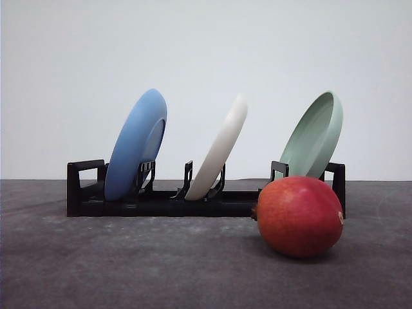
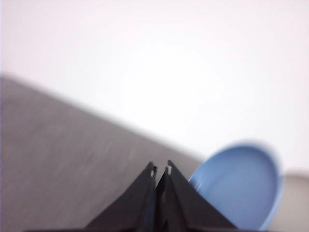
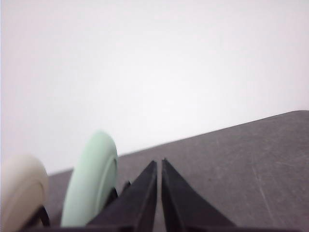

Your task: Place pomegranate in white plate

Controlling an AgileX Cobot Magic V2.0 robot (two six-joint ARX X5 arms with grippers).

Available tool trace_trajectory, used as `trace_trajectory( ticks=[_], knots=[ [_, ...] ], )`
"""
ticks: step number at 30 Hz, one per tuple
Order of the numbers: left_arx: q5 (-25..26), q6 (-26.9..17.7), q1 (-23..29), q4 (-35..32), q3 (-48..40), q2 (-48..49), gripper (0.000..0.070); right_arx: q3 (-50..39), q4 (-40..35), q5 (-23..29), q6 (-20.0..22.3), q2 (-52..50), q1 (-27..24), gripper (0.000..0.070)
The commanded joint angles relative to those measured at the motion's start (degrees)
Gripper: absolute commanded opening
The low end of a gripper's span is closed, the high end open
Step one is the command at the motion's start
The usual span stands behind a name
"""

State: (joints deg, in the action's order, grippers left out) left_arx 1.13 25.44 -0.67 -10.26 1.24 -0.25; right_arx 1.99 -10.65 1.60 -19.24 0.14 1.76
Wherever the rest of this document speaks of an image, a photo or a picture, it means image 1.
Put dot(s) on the white plate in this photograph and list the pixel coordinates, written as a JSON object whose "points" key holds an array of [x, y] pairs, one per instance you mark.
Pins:
{"points": [[219, 149]]}

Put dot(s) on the blue plate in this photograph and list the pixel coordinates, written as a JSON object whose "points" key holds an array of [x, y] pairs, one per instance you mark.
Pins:
{"points": [[138, 143]]}

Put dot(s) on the light green plate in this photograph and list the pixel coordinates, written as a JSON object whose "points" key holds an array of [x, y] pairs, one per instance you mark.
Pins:
{"points": [[313, 138]]}

